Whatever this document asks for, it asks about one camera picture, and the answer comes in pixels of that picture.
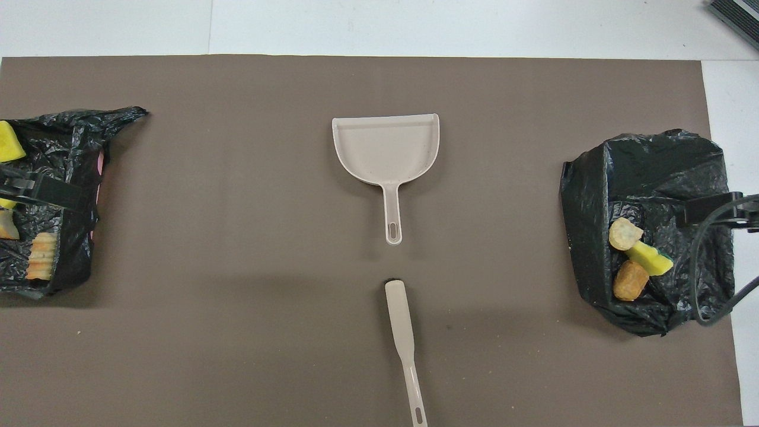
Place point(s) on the small yellow sponge wedge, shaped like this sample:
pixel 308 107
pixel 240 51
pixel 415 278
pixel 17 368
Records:
pixel 6 203

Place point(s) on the brown fried croquette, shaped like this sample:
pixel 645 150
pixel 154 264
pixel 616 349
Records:
pixel 630 281

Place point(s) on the large yellow sponge piece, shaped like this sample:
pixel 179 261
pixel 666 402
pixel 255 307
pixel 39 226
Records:
pixel 649 258

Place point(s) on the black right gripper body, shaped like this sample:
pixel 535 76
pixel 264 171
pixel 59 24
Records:
pixel 748 214

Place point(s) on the brown table mat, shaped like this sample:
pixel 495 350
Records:
pixel 237 296

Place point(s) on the beige hand brush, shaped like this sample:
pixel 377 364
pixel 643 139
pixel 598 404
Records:
pixel 398 314

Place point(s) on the dark grey ribbed box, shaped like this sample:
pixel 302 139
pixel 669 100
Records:
pixel 738 15

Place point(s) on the pink plastic bin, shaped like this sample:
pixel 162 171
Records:
pixel 99 172

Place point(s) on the striped bread roll piece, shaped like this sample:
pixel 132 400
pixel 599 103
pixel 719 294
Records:
pixel 42 256

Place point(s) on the beige plastic dustpan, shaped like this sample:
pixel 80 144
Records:
pixel 385 148

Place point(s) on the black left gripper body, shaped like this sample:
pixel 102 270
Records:
pixel 15 187

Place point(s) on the pale round bread chunk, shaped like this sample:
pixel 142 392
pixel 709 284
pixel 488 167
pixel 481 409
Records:
pixel 624 234

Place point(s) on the black plastic trash bag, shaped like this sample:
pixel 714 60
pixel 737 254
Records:
pixel 65 142
pixel 652 172

